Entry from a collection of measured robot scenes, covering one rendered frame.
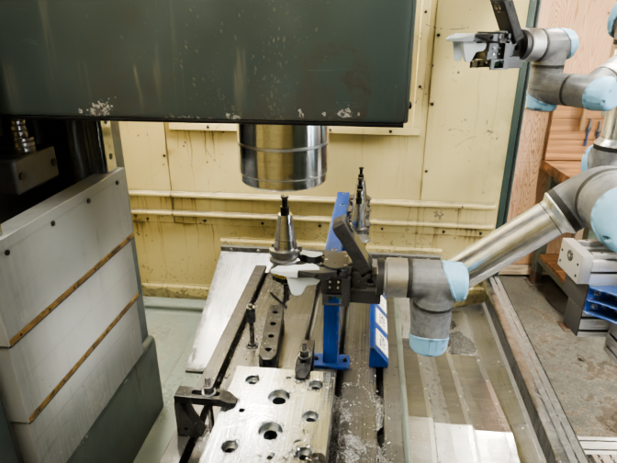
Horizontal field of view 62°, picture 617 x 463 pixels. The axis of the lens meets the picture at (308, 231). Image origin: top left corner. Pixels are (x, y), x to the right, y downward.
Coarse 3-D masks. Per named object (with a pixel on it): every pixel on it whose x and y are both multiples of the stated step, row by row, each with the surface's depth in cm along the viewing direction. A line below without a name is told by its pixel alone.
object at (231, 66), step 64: (0, 0) 75; (64, 0) 74; (128, 0) 72; (192, 0) 71; (256, 0) 70; (320, 0) 69; (384, 0) 69; (0, 64) 78; (64, 64) 77; (128, 64) 76; (192, 64) 75; (256, 64) 74; (320, 64) 73; (384, 64) 72
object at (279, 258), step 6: (300, 246) 98; (270, 252) 97; (276, 252) 96; (282, 252) 96; (288, 252) 96; (294, 252) 96; (270, 258) 98; (276, 258) 96; (282, 258) 95; (288, 258) 96; (294, 258) 97; (276, 264) 96; (282, 264) 96; (288, 264) 96; (294, 264) 96
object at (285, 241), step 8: (280, 216) 94; (288, 216) 94; (280, 224) 95; (288, 224) 95; (280, 232) 95; (288, 232) 95; (280, 240) 96; (288, 240) 95; (296, 240) 97; (280, 248) 96; (288, 248) 96; (296, 248) 97
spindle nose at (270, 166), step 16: (240, 128) 85; (256, 128) 82; (272, 128) 81; (288, 128) 81; (304, 128) 82; (320, 128) 85; (240, 144) 87; (256, 144) 83; (272, 144) 82; (288, 144) 82; (304, 144) 83; (320, 144) 86; (240, 160) 88; (256, 160) 85; (272, 160) 84; (288, 160) 83; (304, 160) 84; (320, 160) 87; (256, 176) 86; (272, 176) 85; (288, 176) 84; (304, 176) 85; (320, 176) 88
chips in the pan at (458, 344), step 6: (450, 324) 197; (456, 324) 198; (450, 330) 196; (450, 336) 191; (456, 336) 189; (462, 336) 189; (450, 342) 186; (456, 342) 186; (462, 342) 186; (468, 342) 186; (450, 348) 183; (456, 348) 182; (462, 348) 182; (468, 348) 182; (474, 348) 182; (450, 354) 181; (456, 354) 181; (462, 354) 180; (468, 354) 180
